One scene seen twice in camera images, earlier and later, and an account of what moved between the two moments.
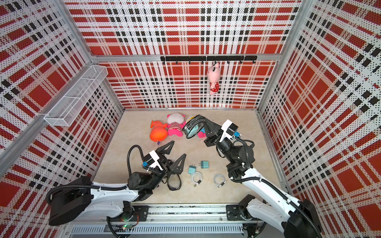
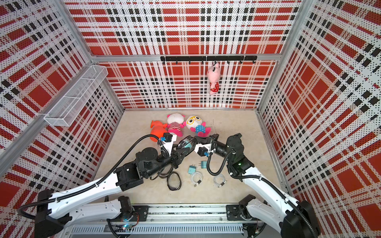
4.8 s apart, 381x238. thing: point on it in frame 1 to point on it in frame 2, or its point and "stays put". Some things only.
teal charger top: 193,132 to 189,145
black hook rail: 214,58 stays put
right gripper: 213,139 to 211,140
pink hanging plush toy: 214,73 stays put
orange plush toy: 158,132 stays put
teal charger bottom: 191,169 stays put
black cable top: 198,120 to 193,139
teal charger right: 204,164 stays put
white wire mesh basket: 70,104 stays put
